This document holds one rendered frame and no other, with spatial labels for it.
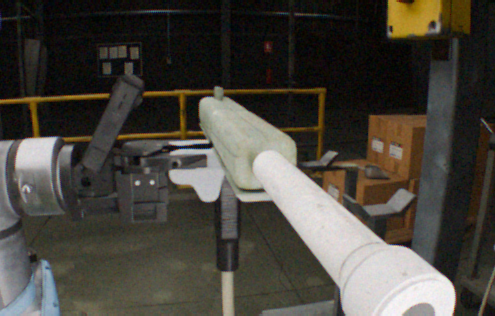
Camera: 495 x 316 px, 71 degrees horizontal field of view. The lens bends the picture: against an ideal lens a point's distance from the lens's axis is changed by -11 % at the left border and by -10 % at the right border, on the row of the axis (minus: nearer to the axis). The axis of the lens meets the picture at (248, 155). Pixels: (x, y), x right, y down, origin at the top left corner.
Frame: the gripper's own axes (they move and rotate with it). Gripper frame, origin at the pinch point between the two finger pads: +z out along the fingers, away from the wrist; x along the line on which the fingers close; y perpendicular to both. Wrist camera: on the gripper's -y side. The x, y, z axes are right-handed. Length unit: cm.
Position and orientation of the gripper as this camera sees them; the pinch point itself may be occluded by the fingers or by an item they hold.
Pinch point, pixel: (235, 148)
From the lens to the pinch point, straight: 45.8
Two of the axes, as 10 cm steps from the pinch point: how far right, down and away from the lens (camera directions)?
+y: 0.0, 9.7, 2.3
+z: 9.8, -0.5, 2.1
